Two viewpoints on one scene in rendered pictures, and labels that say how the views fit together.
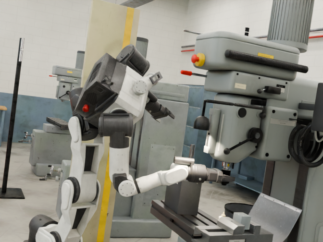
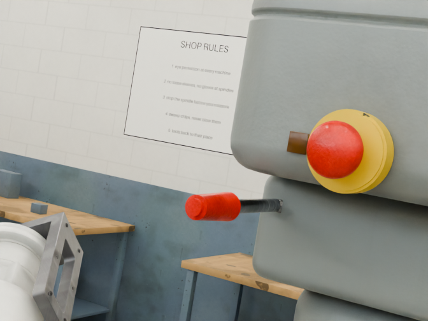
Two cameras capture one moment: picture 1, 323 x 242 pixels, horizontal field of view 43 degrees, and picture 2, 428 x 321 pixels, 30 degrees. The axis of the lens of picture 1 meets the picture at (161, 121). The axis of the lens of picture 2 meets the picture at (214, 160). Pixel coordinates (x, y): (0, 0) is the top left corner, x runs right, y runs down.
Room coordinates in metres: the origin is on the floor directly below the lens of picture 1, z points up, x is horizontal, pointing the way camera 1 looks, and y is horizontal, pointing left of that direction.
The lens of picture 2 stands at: (1.44, 0.27, 1.77)
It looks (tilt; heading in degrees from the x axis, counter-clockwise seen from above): 3 degrees down; 325
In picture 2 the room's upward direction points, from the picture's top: 9 degrees clockwise
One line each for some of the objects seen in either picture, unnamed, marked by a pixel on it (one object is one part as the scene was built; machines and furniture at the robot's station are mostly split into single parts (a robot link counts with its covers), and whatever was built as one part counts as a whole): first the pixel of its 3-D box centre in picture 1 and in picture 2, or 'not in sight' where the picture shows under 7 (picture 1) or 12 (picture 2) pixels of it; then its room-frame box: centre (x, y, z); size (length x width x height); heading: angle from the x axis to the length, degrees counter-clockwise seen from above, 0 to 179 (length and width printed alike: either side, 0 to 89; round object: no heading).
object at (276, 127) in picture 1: (264, 131); not in sight; (2.03, -0.52, 1.47); 0.24 x 0.19 x 0.26; 25
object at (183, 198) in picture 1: (182, 191); not in sight; (2.27, -0.17, 1.06); 0.22 x 0.12 x 0.20; 19
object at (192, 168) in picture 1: (183, 168); not in sight; (1.92, -0.14, 1.25); 0.11 x 0.11 x 0.11; 10
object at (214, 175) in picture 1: (206, 175); not in sight; (1.94, -0.25, 1.23); 0.13 x 0.12 x 0.10; 10
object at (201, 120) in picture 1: (202, 122); not in sight; (1.84, -0.18, 1.48); 0.07 x 0.07 x 0.06
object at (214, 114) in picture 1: (212, 130); not in sight; (1.91, -0.24, 1.45); 0.04 x 0.04 x 0.21; 25
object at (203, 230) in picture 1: (234, 233); not in sight; (1.78, -0.39, 1.01); 0.35 x 0.15 x 0.11; 117
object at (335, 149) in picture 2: (195, 58); (337, 149); (1.84, -0.11, 1.76); 0.04 x 0.03 x 0.04; 25
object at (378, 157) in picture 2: (199, 59); (349, 151); (1.85, -0.13, 1.76); 0.06 x 0.02 x 0.06; 25
